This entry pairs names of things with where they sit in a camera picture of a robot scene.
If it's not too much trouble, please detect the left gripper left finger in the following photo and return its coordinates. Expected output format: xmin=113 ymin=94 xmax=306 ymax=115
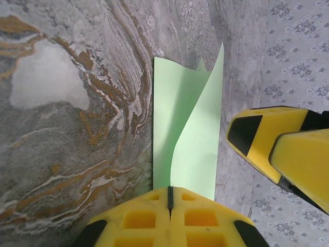
xmin=73 ymin=187 xmax=172 ymax=247

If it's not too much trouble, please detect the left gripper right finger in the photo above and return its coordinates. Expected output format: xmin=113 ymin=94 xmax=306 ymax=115
xmin=171 ymin=187 xmax=268 ymax=247

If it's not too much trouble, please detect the light green paper sheet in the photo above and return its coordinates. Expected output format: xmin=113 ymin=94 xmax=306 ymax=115
xmin=153 ymin=41 xmax=225 ymax=203

